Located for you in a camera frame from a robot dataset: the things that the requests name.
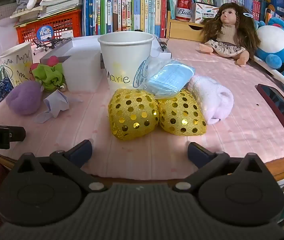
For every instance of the purple plush ball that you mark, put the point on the purple plush ball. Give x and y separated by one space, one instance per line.
24 97

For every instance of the white translucent storage bin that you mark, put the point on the white translucent storage bin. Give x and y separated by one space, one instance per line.
2 37

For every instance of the pink scrunchie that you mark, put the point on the pink scrunchie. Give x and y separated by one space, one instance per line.
53 60

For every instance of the green scrunchie with bell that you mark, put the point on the green scrunchie with bell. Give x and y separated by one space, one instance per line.
48 76

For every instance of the grey cardboard box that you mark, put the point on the grey cardboard box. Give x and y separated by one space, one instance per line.
84 43

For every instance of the blue and white plush toy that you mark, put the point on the blue and white plush toy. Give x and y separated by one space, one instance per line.
276 42

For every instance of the grey grid-pattern box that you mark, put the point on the grey grid-pattern box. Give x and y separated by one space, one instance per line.
4 12

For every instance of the paper cup with black scribble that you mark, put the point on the paper cup with black scribble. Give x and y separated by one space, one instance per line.
17 62

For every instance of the white fluffy sock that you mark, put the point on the white fluffy sock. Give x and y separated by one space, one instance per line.
214 100

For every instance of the white scrunchie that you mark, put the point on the white scrunchie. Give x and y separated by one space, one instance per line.
82 72

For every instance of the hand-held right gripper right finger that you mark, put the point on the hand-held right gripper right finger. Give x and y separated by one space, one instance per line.
197 152

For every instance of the paper cup with blue scribble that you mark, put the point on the paper cup with blue scribble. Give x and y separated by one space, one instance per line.
124 60

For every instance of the wooden drawer box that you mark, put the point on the wooden drawer box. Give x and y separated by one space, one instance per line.
184 31

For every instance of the red beer can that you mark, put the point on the red beer can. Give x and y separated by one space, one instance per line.
184 7

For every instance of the white paper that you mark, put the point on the white paper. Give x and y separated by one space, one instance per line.
56 102

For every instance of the red plastic basket with sticker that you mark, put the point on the red plastic basket with sticker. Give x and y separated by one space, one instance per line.
64 26

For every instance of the white rod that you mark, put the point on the white rod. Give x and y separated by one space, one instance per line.
274 73

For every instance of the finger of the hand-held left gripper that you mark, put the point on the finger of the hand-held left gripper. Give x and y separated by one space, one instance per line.
17 133

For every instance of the grey cloth toy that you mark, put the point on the grey cloth toy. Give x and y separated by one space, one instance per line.
22 1

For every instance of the red smartphone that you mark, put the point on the red smartphone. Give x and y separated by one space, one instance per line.
276 102

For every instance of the white carton with coloured print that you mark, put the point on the white carton with coloured print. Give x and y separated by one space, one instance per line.
203 12

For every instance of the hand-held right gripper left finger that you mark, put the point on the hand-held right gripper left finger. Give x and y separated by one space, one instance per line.
80 152

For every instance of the blue face mask pack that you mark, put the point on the blue face mask pack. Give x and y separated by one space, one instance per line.
167 80

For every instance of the gold sequin pouch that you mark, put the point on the gold sequin pouch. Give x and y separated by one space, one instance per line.
132 115
182 117

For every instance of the row of upright books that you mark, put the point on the row of upright books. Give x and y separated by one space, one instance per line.
124 10

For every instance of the black binder clips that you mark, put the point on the black binder clips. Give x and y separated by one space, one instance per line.
162 45

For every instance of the stack of lying books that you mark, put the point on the stack of lying books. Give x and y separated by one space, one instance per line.
62 0

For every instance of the brown-haired doll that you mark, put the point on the brown-haired doll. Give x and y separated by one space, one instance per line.
228 17

